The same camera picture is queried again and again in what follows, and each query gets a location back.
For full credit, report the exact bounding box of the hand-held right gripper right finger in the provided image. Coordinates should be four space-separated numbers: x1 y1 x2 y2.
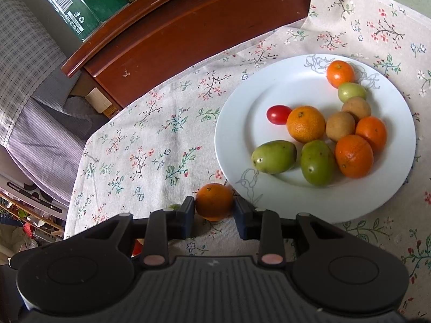
234 197 347 266

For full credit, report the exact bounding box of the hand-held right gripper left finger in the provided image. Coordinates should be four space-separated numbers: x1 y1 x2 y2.
81 197 196 266

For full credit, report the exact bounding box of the white plate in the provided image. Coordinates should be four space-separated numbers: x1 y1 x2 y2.
214 54 417 224

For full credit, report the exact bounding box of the large orange mandarin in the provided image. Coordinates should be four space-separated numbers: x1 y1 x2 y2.
286 106 326 143

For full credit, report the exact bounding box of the brown longan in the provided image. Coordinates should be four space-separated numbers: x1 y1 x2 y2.
325 112 356 142
341 96 372 122

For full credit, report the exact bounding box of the round green jujube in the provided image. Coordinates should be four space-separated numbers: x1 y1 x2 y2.
338 82 367 104

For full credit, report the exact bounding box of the wooden shelf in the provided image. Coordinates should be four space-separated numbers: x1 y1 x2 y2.
0 192 65 246

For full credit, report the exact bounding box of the white plastic chair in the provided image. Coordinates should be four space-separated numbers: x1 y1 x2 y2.
0 148 71 214

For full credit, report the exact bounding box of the floral tablecloth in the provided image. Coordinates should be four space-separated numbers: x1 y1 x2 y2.
64 0 431 313

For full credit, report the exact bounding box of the lilac striped cloth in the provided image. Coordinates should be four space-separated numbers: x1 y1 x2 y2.
0 71 112 206

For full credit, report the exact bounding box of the small cardboard carton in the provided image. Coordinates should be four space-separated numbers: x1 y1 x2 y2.
84 87 122 118

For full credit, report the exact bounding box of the brown wooden headboard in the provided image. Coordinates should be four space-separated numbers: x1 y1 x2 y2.
61 0 315 108

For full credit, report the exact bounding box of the checked cloth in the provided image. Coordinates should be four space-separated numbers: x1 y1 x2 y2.
0 0 68 145

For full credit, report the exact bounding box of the green cardboard box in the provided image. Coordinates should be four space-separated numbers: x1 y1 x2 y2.
30 0 130 43

